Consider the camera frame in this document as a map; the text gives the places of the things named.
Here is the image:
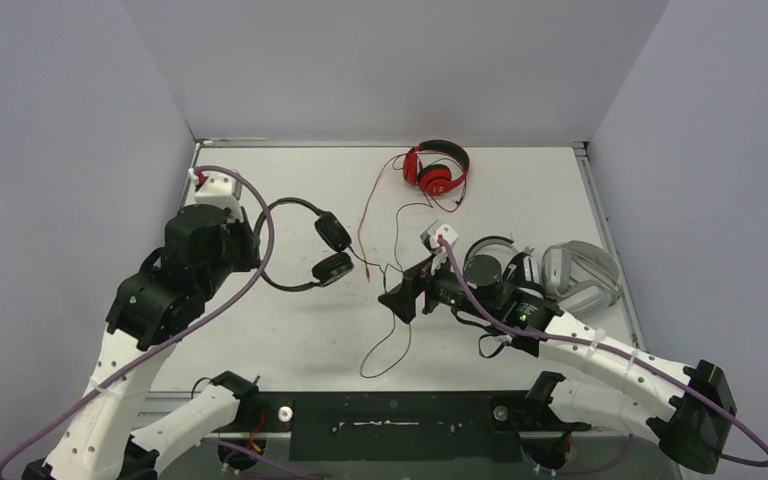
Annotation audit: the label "black white striped headphones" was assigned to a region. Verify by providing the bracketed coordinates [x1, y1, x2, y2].
[464, 235, 546, 298]

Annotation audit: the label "thin black headphone cable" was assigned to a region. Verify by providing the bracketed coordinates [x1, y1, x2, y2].
[347, 201, 435, 380]

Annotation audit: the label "grey white headphones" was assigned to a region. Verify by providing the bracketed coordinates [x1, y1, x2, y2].
[541, 240, 622, 319]

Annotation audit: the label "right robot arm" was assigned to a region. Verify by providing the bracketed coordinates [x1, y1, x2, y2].
[378, 223, 736, 474]

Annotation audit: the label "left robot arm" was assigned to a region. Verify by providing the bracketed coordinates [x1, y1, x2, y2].
[23, 166, 272, 479]

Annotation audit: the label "red headphones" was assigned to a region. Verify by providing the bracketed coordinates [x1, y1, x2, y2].
[401, 139, 471, 196]

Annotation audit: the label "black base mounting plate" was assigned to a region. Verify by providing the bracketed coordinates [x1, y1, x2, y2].
[220, 390, 591, 462]

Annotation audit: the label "aluminium frame rail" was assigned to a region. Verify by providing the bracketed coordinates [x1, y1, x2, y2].
[95, 140, 697, 480]

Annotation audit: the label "red headphone cable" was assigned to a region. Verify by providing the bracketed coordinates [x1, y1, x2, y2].
[356, 148, 470, 283]

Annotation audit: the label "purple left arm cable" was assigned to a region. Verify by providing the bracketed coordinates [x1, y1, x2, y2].
[0, 165, 327, 480]

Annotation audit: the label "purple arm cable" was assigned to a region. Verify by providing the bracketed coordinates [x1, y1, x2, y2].
[0, 165, 327, 480]
[438, 239, 768, 477]

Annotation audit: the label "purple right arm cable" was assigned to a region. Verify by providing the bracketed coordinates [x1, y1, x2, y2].
[438, 239, 768, 477]

